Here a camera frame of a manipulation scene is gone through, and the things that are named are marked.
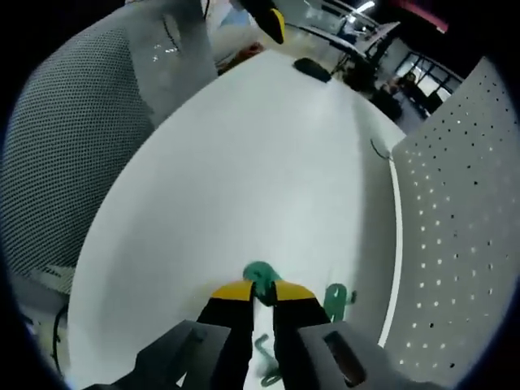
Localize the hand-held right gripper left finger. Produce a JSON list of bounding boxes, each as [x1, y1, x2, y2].
[[132, 279, 256, 390]]

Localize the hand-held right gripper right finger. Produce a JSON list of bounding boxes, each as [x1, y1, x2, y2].
[[271, 279, 393, 390]]

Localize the white perforated mounting plate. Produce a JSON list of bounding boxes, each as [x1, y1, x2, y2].
[[378, 55, 520, 370]]

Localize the black flat device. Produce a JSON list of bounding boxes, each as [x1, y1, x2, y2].
[[293, 57, 332, 85]]

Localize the background office desks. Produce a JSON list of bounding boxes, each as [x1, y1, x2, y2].
[[284, 11, 404, 76]]

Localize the grey mesh panel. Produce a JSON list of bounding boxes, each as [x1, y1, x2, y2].
[[0, 27, 164, 294]]

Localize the dark floor cable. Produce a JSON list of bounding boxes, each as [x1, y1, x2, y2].
[[49, 302, 69, 369]]

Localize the thin black wire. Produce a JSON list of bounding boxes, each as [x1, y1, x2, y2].
[[370, 138, 393, 161]]

